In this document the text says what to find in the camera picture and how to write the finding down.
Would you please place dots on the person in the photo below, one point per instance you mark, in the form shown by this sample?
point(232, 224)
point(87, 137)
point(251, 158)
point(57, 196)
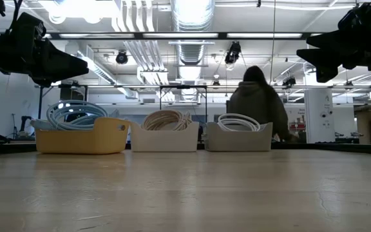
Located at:
point(259, 100)

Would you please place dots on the red background shelf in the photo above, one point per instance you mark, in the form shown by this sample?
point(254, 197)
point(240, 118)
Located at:
point(297, 126)

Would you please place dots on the silver ventilation duct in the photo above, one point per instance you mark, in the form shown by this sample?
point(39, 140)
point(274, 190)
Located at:
point(192, 51)

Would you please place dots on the yellow plastic bin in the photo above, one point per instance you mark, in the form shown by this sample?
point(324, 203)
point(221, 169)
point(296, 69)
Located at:
point(82, 138)

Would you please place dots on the black background rig frame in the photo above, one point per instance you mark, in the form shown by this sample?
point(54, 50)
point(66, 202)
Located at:
point(40, 96)

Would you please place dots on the black table edge rail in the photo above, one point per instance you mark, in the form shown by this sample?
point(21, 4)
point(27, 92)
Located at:
point(333, 147)

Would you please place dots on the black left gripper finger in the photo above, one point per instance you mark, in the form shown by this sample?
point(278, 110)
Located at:
point(56, 59)
point(56, 75)

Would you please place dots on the white plastic bin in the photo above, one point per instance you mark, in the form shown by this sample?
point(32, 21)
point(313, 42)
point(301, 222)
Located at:
point(164, 140)

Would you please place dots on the black overhead frame bar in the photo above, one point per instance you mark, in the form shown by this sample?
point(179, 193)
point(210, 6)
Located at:
point(222, 35)

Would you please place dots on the white round pillar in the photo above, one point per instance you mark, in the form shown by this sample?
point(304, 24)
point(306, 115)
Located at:
point(319, 129)

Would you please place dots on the grey plastic bin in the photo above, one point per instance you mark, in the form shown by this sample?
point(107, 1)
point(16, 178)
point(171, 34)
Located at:
point(237, 140)

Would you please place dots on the black hanging camera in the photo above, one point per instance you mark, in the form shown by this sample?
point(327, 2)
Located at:
point(232, 54)
point(289, 81)
point(121, 58)

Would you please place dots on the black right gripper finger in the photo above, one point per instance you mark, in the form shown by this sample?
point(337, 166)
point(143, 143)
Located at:
point(324, 62)
point(330, 40)

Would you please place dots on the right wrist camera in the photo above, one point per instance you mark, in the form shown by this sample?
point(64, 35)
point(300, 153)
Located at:
point(362, 16)

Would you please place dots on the black background robot arm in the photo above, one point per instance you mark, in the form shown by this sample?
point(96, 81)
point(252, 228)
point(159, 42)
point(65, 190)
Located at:
point(24, 120)

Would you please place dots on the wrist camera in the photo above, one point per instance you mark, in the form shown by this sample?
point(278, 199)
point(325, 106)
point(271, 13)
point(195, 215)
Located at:
point(362, 16)
point(27, 27)

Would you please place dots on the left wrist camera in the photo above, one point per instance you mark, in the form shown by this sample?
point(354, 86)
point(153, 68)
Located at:
point(27, 27)

